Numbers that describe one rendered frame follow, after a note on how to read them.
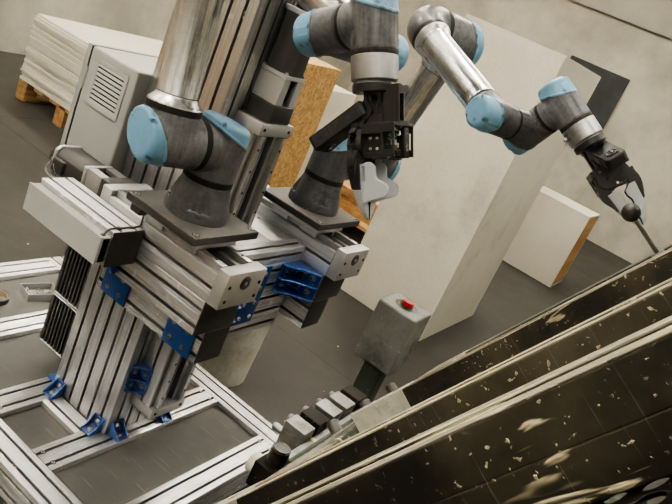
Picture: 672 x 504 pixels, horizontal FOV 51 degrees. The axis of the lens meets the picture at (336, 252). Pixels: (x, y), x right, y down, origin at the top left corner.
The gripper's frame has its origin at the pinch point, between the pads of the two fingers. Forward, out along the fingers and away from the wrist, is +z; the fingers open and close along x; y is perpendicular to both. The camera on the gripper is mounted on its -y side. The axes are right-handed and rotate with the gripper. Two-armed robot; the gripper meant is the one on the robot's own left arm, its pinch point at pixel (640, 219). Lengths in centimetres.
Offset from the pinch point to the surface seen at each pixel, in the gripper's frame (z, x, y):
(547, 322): 7.4, 29.3, -39.2
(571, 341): 7, 31, -91
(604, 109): -143, -209, 777
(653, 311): 8, 24, -93
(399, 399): 8, 58, -29
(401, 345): -1, 62, 31
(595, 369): 6, 32, -116
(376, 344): -5, 68, 34
